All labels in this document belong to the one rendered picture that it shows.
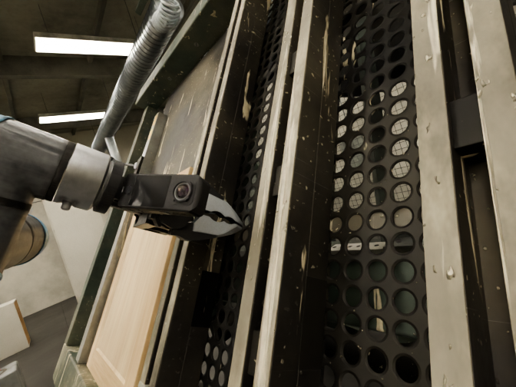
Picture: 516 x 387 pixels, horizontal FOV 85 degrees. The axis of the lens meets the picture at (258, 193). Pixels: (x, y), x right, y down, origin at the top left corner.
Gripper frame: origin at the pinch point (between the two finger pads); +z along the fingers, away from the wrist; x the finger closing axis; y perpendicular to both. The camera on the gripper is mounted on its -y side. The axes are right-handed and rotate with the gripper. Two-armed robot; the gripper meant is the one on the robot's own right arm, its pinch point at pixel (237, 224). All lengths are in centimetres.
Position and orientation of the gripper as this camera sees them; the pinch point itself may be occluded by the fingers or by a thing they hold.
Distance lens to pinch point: 46.0
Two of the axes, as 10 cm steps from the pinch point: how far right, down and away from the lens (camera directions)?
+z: 7.7, 3.3, 5.5
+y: -6.3, 1.8, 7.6
